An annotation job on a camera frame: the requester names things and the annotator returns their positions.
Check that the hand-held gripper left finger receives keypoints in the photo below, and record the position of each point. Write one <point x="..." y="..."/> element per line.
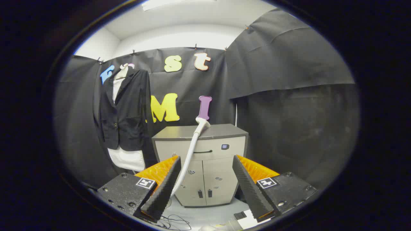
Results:
<point x="163" y="192"/>

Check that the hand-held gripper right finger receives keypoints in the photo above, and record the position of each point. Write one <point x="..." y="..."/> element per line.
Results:
<point x="250" y="189"/>

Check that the white garment steamer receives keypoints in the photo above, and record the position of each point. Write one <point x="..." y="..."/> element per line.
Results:
<point x="192" y="144"/>

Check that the black blazer jacket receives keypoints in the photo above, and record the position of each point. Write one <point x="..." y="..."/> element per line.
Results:
<point x="128" y="112"/>

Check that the grey cabinet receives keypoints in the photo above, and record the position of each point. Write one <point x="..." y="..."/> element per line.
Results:
<point x="212" y="173"/>

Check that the white mannequin neck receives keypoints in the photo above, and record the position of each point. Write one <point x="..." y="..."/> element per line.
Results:
<point x="123" y="72"/>

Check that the black backdrop cloth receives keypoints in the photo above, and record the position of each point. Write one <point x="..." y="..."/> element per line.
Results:
<point x="289" y="64"/>

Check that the white ceiling light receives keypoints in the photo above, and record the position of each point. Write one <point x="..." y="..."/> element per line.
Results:
<point x="160" y="4"/>

